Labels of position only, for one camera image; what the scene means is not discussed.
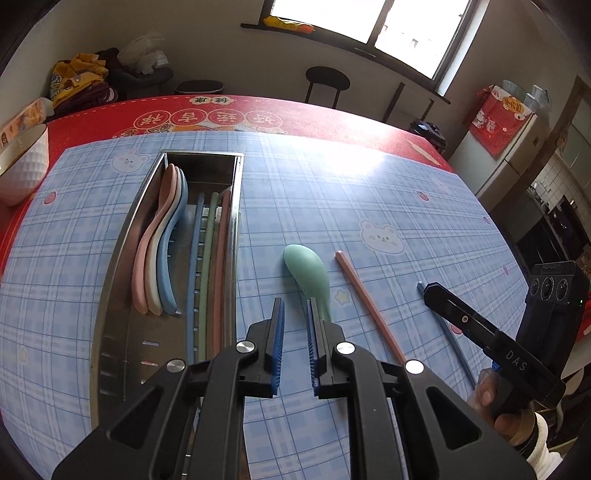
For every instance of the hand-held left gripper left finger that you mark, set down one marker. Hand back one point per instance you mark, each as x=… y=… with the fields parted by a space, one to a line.
x=278 y=355

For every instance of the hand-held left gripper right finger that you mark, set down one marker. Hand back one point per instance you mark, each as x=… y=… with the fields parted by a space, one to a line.
x=314 y=355

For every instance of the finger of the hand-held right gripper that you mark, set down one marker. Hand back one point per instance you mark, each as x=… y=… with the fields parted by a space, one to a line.
x=457 y=314

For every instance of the blue chopstick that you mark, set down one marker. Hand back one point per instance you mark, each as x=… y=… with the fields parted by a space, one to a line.
x=194 y=277
x=455 y=344

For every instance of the pink chopstick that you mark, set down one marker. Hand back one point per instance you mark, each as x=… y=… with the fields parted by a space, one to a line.
x=221 y=258
x=369 y=304

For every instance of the green spoon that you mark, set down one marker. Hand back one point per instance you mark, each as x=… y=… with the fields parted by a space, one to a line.
x=307 y=272

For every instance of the green chopstick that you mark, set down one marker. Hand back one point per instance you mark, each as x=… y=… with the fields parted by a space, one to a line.
x=207 y=258

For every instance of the beige spoon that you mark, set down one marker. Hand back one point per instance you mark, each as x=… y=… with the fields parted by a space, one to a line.
x=154 y=295

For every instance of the pink spoon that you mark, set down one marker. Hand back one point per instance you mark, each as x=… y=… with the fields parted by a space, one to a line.
x=147 y=249

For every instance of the stainless steel utensil tray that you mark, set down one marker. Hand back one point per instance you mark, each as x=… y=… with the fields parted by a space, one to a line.
x=120 y=295

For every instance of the blue spoon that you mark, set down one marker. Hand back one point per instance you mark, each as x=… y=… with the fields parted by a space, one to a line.
x=178 y=217

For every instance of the person's right forearm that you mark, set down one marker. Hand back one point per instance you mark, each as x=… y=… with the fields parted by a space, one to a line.
x=547 y=445

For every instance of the person's right hand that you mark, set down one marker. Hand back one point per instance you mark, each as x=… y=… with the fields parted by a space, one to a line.
x=485 y=394

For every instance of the dark kitchen cabinets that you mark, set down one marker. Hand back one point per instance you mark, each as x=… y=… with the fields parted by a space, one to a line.
x=554 y=230

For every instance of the white refrigerator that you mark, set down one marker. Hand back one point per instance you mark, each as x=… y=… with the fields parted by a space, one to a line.
x=512 y=166

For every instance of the blue plaid table mat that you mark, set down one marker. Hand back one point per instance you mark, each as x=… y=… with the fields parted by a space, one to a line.
x=323 y=194

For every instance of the black pressure cooker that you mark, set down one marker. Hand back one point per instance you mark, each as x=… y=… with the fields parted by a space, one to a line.
x=427 y=134

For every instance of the red printed hanging cloth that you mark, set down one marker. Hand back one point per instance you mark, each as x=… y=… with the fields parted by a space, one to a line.
x=496 y=122

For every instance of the clear plastic containers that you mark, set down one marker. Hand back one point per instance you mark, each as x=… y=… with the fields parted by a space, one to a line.
x=531 y=94

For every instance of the black round stool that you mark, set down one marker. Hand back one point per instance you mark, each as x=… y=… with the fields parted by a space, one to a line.
x=328 y=78

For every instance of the red printed table mat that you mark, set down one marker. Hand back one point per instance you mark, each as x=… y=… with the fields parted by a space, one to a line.
x=92 y=124

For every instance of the black armchair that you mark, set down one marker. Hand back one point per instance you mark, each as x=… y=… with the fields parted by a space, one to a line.
x=143 y=83

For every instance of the white textured bowl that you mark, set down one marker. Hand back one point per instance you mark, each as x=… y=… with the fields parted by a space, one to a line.
x=23 y=166

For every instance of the window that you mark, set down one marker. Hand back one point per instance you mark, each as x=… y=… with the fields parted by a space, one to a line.
x=323 y=14

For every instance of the white plastic bag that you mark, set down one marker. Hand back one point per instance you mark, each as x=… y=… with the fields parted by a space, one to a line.
x=143 y=53

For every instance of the yellow object on sill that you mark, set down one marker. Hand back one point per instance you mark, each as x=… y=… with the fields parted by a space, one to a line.
x=286 y=24

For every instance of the pile of yellow and maroon clothes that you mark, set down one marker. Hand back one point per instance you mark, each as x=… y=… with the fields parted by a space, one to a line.
x=78 y=78

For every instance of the printed snack box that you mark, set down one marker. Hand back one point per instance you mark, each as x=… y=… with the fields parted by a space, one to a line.
x=23 y=117

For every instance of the dark folding frame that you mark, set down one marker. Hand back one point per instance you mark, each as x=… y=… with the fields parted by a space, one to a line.
x=397 y=99

